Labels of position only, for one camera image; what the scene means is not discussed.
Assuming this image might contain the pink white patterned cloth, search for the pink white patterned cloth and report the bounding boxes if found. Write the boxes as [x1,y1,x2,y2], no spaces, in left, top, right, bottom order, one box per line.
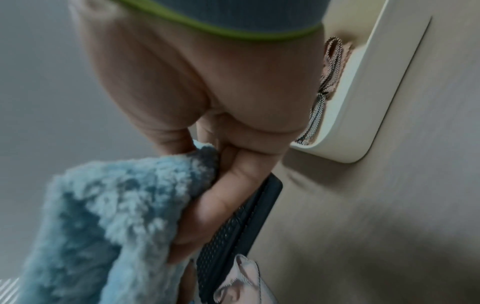
[213,253,279,304]

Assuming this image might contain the cream wall-mounted tray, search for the cream wall-mounted tray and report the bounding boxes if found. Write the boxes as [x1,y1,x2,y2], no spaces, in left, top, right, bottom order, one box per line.
[290,0,433,164]

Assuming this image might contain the black perforated case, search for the black perforated case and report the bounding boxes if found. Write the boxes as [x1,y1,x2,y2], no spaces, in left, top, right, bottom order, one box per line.
[194,173,284,301]

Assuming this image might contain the grey wrist strap green edge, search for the grey wrist strap green edge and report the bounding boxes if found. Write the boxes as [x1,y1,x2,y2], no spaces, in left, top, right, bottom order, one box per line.
[112,0,331,41]

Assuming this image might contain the black white braided cord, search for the black white braided cord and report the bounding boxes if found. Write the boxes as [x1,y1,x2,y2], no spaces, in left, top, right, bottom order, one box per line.
[295,88,333,146]

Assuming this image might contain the pink braided cord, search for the pink braided cord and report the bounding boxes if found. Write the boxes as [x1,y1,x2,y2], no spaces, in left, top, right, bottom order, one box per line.
[320,37,356,96]

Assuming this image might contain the person's right hand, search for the person's right hand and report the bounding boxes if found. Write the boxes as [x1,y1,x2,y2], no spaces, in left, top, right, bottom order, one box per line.
[69,0,326,265]

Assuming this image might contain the light blue fluffy cloth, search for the light blue fluffy cloth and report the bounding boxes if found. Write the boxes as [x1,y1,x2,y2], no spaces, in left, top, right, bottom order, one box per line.
[16,142,222,304]

